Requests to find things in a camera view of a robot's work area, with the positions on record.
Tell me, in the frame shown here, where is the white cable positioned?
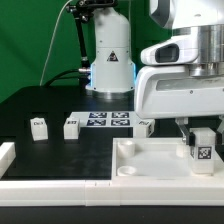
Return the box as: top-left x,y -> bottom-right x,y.
39,0 -> 73,87

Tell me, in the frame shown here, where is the white fiducial marker plate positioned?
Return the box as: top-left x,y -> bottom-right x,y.
70,111 -> 147,127

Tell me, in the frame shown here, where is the black cable bundle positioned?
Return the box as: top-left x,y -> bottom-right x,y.
44,68 -> 92,88

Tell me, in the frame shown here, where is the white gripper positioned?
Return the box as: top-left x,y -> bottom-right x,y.
134,66 -> 224,146

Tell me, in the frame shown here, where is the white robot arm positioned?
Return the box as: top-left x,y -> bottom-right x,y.
134,0 -> 224,144

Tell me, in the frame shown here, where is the white square tabletop panel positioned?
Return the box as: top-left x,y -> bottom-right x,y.
112,138 -> 224,180

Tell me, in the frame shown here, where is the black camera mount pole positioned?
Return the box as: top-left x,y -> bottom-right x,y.
66,0 -> 118,68

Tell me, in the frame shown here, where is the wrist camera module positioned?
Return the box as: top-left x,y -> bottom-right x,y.
141,35 -> 198,66

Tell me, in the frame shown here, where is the white U-shaped fence frame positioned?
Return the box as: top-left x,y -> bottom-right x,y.
0,142 -> 224,206

